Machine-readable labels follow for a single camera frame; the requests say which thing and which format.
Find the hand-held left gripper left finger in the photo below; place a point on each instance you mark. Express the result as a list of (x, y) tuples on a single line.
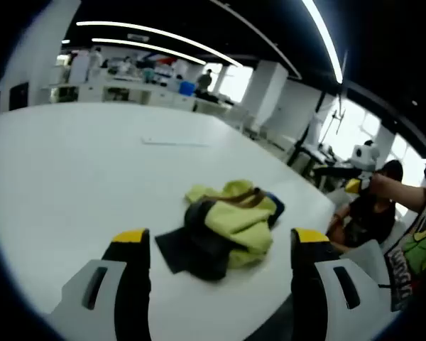
[(128, 277)]

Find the white chair back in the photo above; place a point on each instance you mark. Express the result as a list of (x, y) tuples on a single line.
[(365, 255)]

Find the white template strip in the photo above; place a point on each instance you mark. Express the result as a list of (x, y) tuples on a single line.
[(177, 141)]

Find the black metal stand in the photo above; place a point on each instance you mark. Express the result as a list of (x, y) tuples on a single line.
[(301, 142)]

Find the black box by pillar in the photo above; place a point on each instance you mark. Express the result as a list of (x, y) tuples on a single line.
[(18, 96)]

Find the long ceiling light strip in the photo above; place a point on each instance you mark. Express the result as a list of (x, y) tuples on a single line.
[(156, 32)]

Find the short ceiling light strip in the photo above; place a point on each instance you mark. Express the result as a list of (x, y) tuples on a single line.
[(145, 47)]

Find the person's right hand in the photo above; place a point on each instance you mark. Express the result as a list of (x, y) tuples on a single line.
[(381, 186)]

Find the yellow garment with contrast sleeves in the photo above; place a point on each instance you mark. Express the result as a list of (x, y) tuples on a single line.
[(241, 220)]

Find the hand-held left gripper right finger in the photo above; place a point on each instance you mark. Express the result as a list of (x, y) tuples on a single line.
[(312, 284)]

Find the long white counter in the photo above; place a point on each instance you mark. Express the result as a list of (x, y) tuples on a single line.
[(135, 93)]

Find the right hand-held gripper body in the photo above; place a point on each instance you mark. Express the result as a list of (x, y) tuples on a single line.
[(365, 154)]

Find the blue plastic bin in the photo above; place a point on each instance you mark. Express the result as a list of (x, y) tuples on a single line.
[(187, 89)]

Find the person's printed shirt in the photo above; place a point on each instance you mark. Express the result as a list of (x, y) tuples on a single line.
[(422, 248)]

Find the white square pillar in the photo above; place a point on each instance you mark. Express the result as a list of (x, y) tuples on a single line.
[(264, 94), (46, 53)]

